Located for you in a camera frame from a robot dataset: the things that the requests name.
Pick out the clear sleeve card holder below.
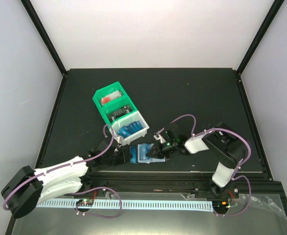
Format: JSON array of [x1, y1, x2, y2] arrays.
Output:
[[129, 142, 167, 165]]

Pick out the white plastic card bin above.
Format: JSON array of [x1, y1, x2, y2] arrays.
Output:
[[110, 111, 149, 146]]

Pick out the green double compartment bin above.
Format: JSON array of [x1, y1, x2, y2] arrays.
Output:
[[92, 82, 138, 124]]

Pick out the blue credit card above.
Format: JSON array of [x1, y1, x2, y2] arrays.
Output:
[[137, 143, 153, 164]]

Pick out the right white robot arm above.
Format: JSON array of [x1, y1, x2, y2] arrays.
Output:
[[145, 122, 251, 197]]

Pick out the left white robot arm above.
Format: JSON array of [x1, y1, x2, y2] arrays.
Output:
[[1, 143, 132, 219]]

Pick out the blue cards in bin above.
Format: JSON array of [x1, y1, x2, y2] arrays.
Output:
[[118, 121, 143, 138]]

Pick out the red and white cards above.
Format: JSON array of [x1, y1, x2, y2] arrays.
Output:
[[100, 91, 122, 105]]

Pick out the left circuit board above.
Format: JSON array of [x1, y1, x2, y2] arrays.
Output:
[[76, 199, 94, 207]]

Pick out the circuit board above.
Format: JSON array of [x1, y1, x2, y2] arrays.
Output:
[[76, 199, 94, 207], [212, 201, 238, 209]]

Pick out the right circuit board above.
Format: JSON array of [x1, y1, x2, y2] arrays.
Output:
[[212, 201, 238, 209]]

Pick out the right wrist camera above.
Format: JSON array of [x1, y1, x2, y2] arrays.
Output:
[[154, 122, 180, 143]]

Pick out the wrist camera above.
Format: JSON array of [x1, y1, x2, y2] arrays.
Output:
[[154, 122, 180, 143], [113, 136, 124, 147]]

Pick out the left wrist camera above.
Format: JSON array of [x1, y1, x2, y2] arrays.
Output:
[[113, 136, 124, 147]]

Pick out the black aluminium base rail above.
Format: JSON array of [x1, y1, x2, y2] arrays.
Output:
[[83, 171, 285, 196]]

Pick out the white slotted cable duct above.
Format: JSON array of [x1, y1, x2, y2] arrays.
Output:
[[37, 198, 213, 212]]

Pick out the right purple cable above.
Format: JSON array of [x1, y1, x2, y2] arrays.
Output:
[[163, 114, 252, 217]]

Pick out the right black frame post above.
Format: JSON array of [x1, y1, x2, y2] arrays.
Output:
[[237, 0, 285, 75]]

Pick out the black frame post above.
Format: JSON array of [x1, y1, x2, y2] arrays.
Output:
[[237, 0, 285, 75], [21, 0, 67, 76]]

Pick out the left black frame post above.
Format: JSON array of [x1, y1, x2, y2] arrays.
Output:
[[21, 0, 67, 76]]

